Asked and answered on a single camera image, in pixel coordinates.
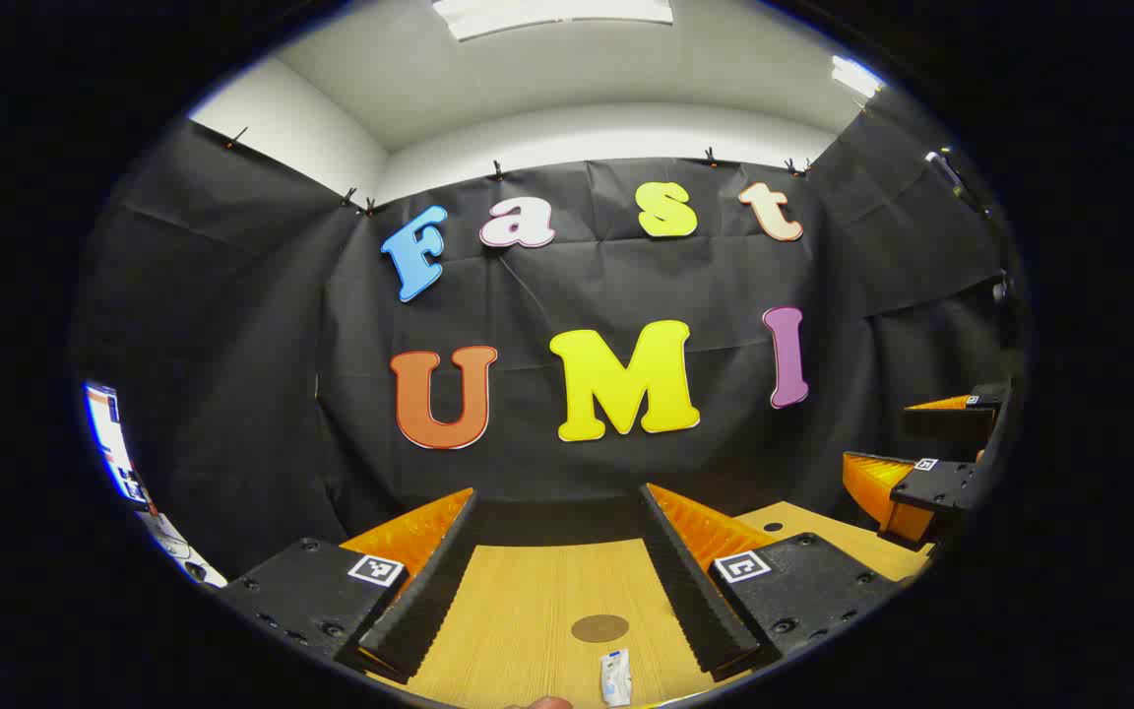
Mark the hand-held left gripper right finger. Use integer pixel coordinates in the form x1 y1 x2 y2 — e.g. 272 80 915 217
638 483 908 680

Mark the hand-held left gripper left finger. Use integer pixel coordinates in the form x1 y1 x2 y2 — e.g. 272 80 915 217
218 487 479 685

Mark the brown round coaster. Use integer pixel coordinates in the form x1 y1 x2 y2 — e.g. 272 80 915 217
570 613 630 644

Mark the white toothpaste tube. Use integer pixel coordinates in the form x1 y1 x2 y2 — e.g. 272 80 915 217
598 648 634 708

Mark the wooden desktop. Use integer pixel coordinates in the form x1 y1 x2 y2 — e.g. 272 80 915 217
370 500 932 709

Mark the silver metal rod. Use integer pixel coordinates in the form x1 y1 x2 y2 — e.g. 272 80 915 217
924 148 991 218

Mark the black backdrop cloth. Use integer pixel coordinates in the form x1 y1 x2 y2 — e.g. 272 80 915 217
70 84 1026 582

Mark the ceiling light panel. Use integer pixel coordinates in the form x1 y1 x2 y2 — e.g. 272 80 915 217
432 0 674 42
830 55 885 99

